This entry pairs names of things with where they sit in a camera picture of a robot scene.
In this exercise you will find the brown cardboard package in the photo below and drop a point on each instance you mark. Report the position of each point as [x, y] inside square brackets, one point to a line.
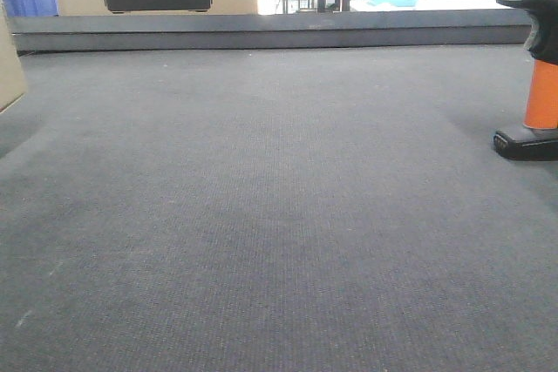
[12, 79]

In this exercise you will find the black conveyor side rail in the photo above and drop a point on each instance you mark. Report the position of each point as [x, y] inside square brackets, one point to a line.
[252, 32]

